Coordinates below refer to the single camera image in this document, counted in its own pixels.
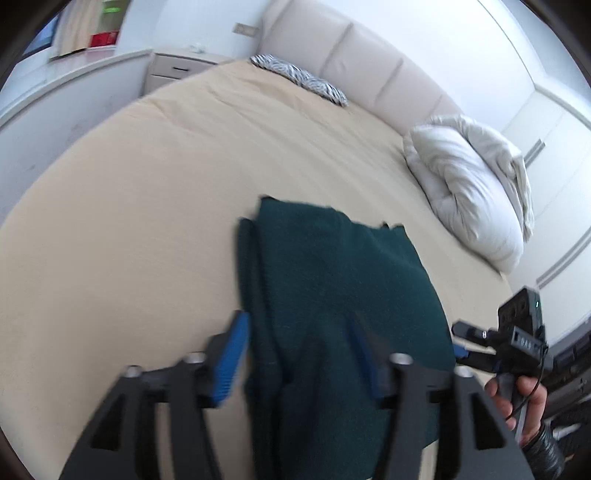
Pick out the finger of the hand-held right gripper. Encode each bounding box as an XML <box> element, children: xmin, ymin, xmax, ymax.
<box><xmin>454</xmin><ymin>344</ymin><xmax>503</xmax><ymax>373</ymax></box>
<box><xmin>451</xmin><ymin>322</ymin><xmax>502</xmax><ymax>346</ymax></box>

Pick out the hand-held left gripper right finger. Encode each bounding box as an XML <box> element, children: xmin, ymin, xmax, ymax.
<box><xmin>348</xmin><ymin>318</ymin><xmax>539</xmax><ymax>480</ymax></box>

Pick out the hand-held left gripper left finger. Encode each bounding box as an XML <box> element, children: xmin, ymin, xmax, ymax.
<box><xmin>58</xmin><ymin>310</ymin><xmax>252</xmax><ymax>480</ymax></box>

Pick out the dark green towel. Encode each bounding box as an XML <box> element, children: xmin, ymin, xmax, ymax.
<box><xmin>236</xmin><ymin>196</ymin><xmax>456</xmax><ymax>480</ymax></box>

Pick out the person's right hand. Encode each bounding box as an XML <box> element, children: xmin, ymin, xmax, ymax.
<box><xmin>485</xmin><ymin>374</ymin><xmax>551</xmax><ymax>445</ymax></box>

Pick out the dark furniture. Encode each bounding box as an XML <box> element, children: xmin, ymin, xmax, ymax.
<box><xmin>544</xmin><ymin>314</ymin><xmax>591</xmax><ymax>432</ymax></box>

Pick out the white duvet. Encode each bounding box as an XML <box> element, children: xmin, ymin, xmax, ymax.
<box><xmin>403</xmin><ymin>114</ymin><xmax>536</xmax><ymax>275</ymax></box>

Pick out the white wardrobe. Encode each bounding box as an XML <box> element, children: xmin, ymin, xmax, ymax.
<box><xmin>501</xmin><ymin>83</ymin><xmax>591</xmax><ymax>343</ymax></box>

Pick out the bed with tan sheet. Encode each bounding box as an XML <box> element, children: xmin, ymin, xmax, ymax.
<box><xmin>0</xmin><ymin>60</ymin><xmax>517</xmax><ymax>480</ymax></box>

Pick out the zebra print pillow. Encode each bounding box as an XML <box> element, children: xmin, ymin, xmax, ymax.
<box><xmin>249</xmin><ymin>54</ymin><xmax>350</xmax><ymax>108</ymax></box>

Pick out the white nightstand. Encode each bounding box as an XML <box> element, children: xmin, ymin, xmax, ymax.
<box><xmin>146</xmin><ymin>52</ymin><xmax>237</xmax><ymax>96</ymax></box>

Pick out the beige padded headboard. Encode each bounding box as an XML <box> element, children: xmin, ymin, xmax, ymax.
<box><xmin>255</xmin><ymin>0</ymin><xmax>468</xmax><ymax>136</ymax></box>

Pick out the white window bench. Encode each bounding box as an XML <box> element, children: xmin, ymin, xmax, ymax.
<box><xmin>0</xmin><ymin>48</ymin><xmax>154</xmax><ymax>206</ymax></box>

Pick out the red box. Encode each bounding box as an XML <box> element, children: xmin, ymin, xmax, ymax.
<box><xmin>89</xmin><ymin>31</ymin><xmax>122</xmax><ymax>49</ymax></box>

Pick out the beige curtain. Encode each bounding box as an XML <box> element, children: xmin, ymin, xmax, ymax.
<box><xmin>50</xmin><ymin>0</ymin><xmax>112</xmax><ymax>62</ymax></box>

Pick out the dark framed window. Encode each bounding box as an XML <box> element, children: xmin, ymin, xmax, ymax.
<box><xmin>18</xmin><ymin>13</ymin><xmax>62</xmax><ymax>60</ymax></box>

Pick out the thin black cable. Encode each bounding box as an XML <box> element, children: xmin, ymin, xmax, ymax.
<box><xmin>505</xmin><ymin>344</ymin><xmax>548</xmax><ymax>432</ymax></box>

